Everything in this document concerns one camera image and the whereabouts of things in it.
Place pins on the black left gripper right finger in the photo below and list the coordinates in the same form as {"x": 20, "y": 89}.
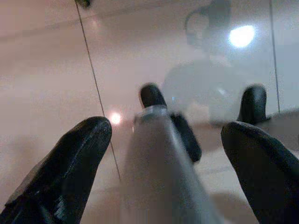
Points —
{"x": 268, "y": 177}

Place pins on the robot left leg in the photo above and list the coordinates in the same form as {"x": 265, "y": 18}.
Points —
{"x": 151, "y": 163}

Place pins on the robot right leg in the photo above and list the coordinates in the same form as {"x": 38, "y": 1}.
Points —
{"x": 253, "y": 102}

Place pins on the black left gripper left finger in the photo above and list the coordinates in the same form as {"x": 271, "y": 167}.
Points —
{"x": 60, "y": 177}

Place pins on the robot leg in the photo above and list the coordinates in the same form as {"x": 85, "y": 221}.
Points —
{"x": 253, "y": 102}
{"x": 151, "y": 163}

